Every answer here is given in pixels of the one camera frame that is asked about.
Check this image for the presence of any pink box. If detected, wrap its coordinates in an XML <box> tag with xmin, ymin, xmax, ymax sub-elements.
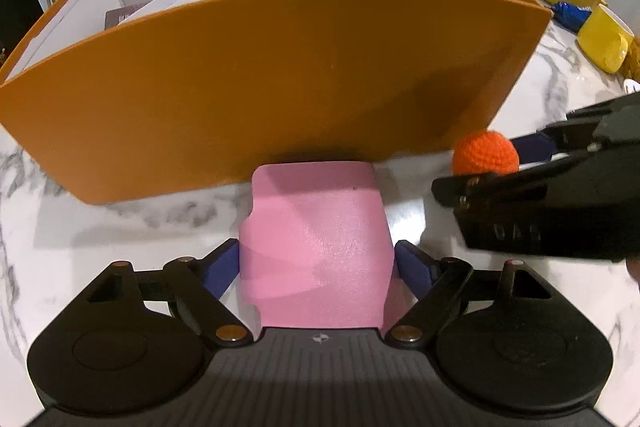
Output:
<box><xmin>238</xmin><ymin>160</ymin><xmax>401</xmax><ymax>343</ymax></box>

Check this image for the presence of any orange cardboard box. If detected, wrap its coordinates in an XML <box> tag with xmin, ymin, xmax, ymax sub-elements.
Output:
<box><xmin>0</xmin><ymin>0</ymin><xmax>554</xmax><ymax>206</ymax></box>

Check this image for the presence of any orange crochet ball toy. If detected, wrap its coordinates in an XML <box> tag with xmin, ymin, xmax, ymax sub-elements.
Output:
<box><xmin>452</xmin><ymin>131</ymin><xmax>520</xmax><ymax>178</ymax></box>

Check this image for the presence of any yellow mug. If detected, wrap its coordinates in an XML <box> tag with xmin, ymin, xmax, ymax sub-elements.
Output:
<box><xmin>577</xmin><ymin>4</ymin><xmax>637</xmax><ymax>74</ymax></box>

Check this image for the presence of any blue snack packet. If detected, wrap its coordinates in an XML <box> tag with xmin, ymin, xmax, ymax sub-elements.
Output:
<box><xmin>551</xmin><ymin>1</ymin><xmax>594</xmax><ymax>33</ymax></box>

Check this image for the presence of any pile of fries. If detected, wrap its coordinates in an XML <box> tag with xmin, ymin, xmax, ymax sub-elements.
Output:
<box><xmin>621</xmin><ymin>38</ymin><xmax>640</xmax><ymax>81</ymax></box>

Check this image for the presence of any dark flat booklet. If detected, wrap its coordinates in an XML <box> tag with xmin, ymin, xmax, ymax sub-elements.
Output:
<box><xmin>104</xmin><ymin>5</ymin><xmax>147</xmax><ymax>30</ymax></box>

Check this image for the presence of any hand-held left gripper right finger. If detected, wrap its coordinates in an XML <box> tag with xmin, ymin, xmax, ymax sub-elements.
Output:
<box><xmin>382</xmin><ymin>239</ymin><xmax>554</xmax><ymax>350</ymax></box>

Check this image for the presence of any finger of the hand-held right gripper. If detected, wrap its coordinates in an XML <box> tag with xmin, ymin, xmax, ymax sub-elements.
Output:
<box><xmin>511</xmin><ymin>92</ymin><xmax>640</xmax><ymax>166</ymax></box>
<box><xmin>431</xmin><ymin>146</ymin><xmax>602</xmax><ymax>208</ymax></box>

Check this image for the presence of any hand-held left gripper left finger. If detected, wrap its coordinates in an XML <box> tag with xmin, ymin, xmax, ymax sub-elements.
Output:
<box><xmin>82</xmin><ymin>238</ymin><xmax>255</xmax><ymax>349</ymax></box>

